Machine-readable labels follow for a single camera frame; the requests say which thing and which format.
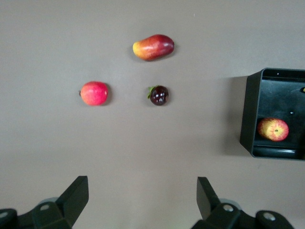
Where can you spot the brown table mat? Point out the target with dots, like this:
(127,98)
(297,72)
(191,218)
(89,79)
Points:
(71,143)

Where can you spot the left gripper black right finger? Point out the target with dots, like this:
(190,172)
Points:
(214,214)

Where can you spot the black plastic box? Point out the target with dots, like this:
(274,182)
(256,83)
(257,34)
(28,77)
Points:
(252,107)

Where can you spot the red yellow mango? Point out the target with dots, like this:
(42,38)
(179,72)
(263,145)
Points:
(153,47)

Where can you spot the dark purple mangosteen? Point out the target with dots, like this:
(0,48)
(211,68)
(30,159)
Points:
(159,96)

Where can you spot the red yellow apple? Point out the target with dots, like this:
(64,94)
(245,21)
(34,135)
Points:
(272,130)

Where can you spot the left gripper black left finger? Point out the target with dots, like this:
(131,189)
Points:
(69,202)

